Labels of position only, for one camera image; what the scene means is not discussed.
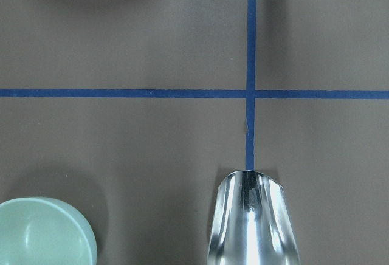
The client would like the silver metal ice scoop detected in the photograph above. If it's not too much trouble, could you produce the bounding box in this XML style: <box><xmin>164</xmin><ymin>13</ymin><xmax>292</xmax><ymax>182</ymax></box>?
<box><xmin>207</xmin><ymin>170</ymin><xmax>301</xmax><ymax>264</ymax></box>

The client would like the light green ceramic bowl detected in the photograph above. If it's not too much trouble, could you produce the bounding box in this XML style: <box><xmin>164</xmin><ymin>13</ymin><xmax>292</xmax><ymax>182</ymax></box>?
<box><xmin>1</xmin><ymin>197</ymin><xmax>97</xmax><ymax>264</ymax></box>

